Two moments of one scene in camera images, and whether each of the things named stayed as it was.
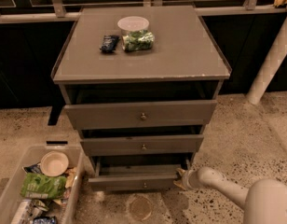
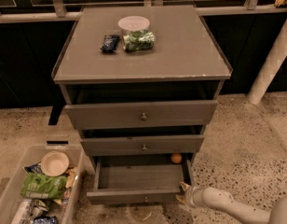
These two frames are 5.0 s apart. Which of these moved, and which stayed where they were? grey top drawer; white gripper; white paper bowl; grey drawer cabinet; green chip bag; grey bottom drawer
Moved: white gripper; grey bottom drawer
Stayed: grey drawer cabinet; grey top drawer; green chip bag; white paper bowl
